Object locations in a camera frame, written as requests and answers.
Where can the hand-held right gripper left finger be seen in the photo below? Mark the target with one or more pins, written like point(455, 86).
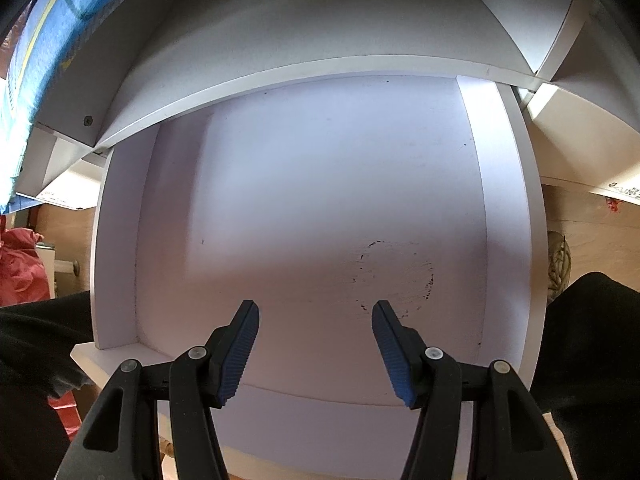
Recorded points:
point(240, 355)

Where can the red bag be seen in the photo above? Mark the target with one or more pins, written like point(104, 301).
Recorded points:
point(20, 270)

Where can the person's black trousers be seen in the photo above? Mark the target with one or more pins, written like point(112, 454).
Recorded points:
point(595, 360)

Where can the woven basket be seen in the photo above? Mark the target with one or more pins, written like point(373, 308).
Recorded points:
point(166, 447)

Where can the small red floor scrap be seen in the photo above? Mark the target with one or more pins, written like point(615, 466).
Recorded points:
point(612, 206)

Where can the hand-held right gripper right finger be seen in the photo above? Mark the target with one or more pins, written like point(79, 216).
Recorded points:
point(395, 360)

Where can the beige shoe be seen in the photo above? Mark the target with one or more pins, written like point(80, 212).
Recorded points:
point(557, 265)

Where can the blue plaid cloth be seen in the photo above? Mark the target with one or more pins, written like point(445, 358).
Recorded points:
point(50, 35)

